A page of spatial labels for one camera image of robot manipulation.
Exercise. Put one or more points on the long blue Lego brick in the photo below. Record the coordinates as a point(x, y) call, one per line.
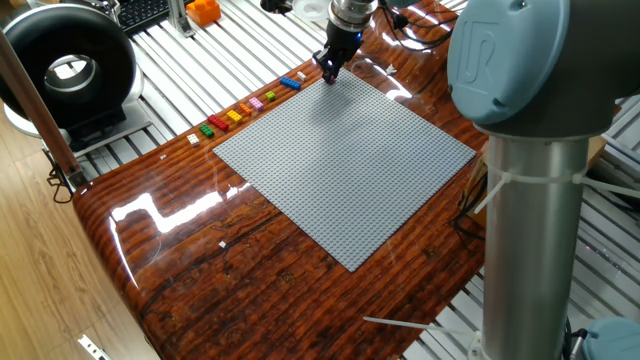
point(290, 83)

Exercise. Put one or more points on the small magenta Lego brick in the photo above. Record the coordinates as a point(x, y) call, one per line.
point(330, 80)

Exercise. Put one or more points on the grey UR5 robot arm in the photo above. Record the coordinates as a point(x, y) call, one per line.
point(530, 225)

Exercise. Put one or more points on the silver metal bracket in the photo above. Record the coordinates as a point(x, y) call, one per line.
point(92, 347)

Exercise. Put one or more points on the large orange toy brick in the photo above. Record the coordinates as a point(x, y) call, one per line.
point(202, 14)

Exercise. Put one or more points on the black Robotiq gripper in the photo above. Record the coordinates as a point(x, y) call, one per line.
point(344, 45)

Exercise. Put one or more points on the square white Lego brick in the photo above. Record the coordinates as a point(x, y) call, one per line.
point(193, 140)

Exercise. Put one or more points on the long white zip tie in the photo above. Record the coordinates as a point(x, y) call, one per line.
point(415, 325)

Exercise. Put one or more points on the long red Lego brick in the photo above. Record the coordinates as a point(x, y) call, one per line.
point(218, 123)

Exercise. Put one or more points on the black round object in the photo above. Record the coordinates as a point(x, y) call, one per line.
point(275, 5)

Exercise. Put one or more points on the brown wooden beam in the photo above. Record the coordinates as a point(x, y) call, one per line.
point(35, 105)

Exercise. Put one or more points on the white tape roll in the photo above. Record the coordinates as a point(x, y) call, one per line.
point(312, 11)

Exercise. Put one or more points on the thin white Lego brick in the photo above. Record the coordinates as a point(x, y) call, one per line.
point(301, 76)

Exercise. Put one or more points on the small lime Lego brick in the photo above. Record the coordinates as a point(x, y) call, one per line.
point(270, 96)

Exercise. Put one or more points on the short aluminium post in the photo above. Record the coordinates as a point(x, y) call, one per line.
point(179, 17)

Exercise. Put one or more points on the thin orange Lego brick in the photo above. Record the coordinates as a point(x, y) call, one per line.
point(245, 109)

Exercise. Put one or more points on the pink Lego brick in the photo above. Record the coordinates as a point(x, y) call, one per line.
point(256, 104)

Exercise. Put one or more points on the grey Lego baseplate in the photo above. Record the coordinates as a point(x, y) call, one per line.
point(345, 170)

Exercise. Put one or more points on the yellow Lego brick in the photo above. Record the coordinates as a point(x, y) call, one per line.
point(234, 116)

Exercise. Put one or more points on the black keyboard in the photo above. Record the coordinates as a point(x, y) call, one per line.
point(145, 12)

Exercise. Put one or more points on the crumpled white paper scrap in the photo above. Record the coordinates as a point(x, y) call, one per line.
point(390, 70)

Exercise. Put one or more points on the green Lego brick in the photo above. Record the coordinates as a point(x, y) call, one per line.
point(206, 131)

